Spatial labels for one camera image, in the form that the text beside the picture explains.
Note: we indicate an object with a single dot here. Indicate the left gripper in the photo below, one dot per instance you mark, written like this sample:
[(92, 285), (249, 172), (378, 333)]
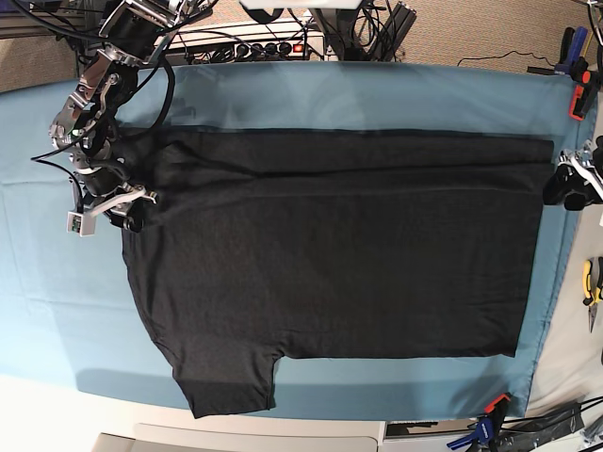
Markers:
[(577, 181)]

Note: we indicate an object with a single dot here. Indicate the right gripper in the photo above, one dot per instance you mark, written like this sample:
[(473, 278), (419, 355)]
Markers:
[(106, 191)]

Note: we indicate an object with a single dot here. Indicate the black T-shirt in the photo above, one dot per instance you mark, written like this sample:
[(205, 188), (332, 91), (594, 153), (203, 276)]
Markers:
[(268, 246)]

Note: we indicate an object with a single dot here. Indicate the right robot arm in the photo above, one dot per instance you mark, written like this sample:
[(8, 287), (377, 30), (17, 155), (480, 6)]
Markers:
[(133, 35)]

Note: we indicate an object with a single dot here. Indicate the orange black clamp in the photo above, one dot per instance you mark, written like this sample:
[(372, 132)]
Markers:
[(587, 85)]

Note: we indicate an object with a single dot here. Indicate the teal table cloth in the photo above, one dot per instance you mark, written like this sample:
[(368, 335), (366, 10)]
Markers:
[(67, 314)]

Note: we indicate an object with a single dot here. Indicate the blue clamp top right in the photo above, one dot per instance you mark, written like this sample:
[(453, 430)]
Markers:
[(572, 42)]

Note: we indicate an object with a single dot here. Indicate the blue clamp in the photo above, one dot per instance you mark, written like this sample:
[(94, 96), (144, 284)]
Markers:
[(483, 436), (572, 42)]

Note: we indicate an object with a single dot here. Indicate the white power strip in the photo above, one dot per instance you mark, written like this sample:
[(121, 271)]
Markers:
[(208, 46)]

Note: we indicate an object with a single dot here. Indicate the black bag bottom right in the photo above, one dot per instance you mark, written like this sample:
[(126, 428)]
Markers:
[(529, 436)]

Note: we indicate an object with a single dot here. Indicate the blue clamp bottom right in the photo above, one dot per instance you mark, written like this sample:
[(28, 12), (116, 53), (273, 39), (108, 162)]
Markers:
[(483, 436)]

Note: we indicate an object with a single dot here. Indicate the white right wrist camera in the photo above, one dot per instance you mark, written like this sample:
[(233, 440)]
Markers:
[(82, 224)]

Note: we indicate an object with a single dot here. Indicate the yellow handled pliers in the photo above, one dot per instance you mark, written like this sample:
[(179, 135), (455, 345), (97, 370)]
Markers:
[(592, 288)]

